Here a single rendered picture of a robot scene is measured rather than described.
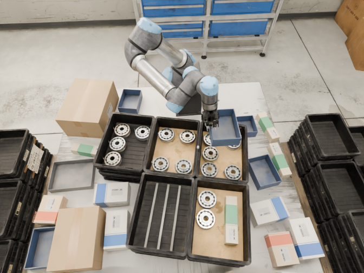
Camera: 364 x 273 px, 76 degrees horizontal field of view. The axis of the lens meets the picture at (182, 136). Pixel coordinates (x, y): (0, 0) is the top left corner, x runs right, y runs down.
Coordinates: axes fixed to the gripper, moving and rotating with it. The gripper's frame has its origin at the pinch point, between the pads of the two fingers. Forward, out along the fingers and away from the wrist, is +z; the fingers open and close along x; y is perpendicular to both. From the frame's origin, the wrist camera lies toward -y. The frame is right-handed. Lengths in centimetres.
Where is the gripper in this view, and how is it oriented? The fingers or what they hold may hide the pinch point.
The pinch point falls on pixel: (210, 125)
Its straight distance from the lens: 127.0
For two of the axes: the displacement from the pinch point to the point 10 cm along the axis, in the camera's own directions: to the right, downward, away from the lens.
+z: 1.2, 5.3, 8.4
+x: 9.9, -0.9, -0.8
